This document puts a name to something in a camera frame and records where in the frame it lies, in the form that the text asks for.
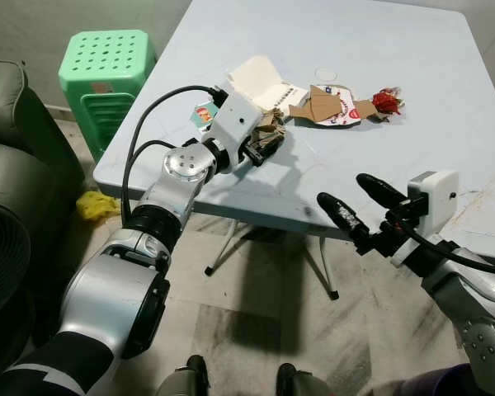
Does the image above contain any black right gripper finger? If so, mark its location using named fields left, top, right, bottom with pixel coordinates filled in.
left=316, top=192, right=374, bottom=250
left=356, top=172, right=411, bottom=215

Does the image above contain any brown cardboard scrap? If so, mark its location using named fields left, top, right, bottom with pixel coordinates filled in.
left=257, top=110, right=287, bottom=143

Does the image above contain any purple rubbish bin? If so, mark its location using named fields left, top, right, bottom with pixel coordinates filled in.
left=394, top=363, right=473, bottom=396

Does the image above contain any light blue folding table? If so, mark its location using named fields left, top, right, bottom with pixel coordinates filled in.
left=93, top=0, right=495, bottom=265

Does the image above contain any white metal table leg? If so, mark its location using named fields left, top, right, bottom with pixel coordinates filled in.
left=204, top=219, right=253, bottom=277
left=301, top=235, right=341, bottom=301

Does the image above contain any small teal snack packet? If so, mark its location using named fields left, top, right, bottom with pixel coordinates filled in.
left=190, top=102, right=219, bottom=134

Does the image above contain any flat brown cardboard piece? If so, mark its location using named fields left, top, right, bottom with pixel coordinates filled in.
left=288, top=85, right=352, bottom=125

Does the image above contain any white open paper box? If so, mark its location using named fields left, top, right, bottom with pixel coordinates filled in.
left=225, top=55, right=308, bottom=114

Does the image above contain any white red printed wrapper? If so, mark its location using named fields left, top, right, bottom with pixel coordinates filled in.
left=301, top=82, right=379, bottom=130

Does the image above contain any white round lid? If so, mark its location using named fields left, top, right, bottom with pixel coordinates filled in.
left=314, top=68, right=341, bottom=83

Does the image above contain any red crumpled wrapper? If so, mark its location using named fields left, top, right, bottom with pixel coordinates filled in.
left=371, top=87, right=405, bottom=121

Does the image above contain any yellow crumpled bag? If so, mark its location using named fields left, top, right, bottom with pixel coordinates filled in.
left=76, top=191, right=120, bottom=224

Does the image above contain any green plastic stool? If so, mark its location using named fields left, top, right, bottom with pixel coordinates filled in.
left=58, top=30, right=158, bottom=162

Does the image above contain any robot right leg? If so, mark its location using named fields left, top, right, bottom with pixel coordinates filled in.
left=276, top=363, right=335, bottom=396

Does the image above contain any robot leg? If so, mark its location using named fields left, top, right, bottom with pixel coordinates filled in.
left=276, top=363, right=335, bottom=396
left=155, top=355, right=211, bottom=396

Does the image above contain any robot left leg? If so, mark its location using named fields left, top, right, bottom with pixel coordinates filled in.
left=155, top=355, right=211, bottom=396

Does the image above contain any dark green sofa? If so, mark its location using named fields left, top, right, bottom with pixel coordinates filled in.
left=0, top=59, right=87, bottom=347

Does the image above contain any black floor fan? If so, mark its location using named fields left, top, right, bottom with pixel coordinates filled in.
left=0, top=198, right=32, bottom=327

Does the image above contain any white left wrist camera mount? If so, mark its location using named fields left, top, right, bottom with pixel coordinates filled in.
left=206, top=92, right=266, bottom=154

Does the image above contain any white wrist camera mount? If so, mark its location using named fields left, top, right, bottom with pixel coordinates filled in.
left=206, top=92, right=266, bottom=154
left=406, top=171, right=461, bottom=241

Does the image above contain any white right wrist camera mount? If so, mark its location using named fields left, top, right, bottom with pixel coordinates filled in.
left=406, top=171, right=461, bottom=241

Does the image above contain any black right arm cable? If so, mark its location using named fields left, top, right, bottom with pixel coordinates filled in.
left=400, top=224, right=495, bottom=277

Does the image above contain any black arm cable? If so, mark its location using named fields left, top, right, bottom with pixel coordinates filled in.
left=400, top=224, right=495, bottom=277
left=120, top=84, right=230, bottom=229

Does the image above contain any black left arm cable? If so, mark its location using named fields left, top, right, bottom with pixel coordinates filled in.
left=120, top=84, right=230, bottom=229

